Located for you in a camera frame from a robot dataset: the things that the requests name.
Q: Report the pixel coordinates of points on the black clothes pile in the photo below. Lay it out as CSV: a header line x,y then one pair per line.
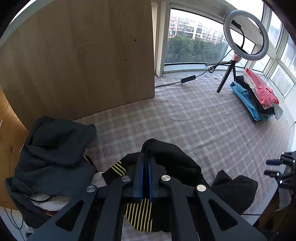
x,y
51,163

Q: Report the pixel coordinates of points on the ring light on tripod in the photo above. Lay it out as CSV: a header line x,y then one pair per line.
x,y
239,52

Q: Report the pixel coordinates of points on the pink red folded garment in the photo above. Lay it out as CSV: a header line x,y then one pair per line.
x,y
262,89

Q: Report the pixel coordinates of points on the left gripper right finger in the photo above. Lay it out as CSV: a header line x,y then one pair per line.
x,y
197,213

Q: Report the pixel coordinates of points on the black yellow-striped shorts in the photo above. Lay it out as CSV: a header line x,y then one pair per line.
x,y
238,193

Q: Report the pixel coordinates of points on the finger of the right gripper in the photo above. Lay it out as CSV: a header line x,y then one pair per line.
x,y
286,158
284,180

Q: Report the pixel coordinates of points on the pine plank board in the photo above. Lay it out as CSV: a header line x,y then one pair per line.
x,y
12,137

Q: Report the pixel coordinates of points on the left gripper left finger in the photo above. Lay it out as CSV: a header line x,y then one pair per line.
x,y
96,213

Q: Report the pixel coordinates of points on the cream white garment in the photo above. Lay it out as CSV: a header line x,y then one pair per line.
x,y
48,203

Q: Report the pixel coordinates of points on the oak veneer board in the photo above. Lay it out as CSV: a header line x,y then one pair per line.
x,y
70,59

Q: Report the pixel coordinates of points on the dark navy folded garment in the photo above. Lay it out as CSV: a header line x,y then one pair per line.
x,y
260,109

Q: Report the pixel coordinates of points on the blue folded garment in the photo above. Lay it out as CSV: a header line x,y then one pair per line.
x,y
244,96

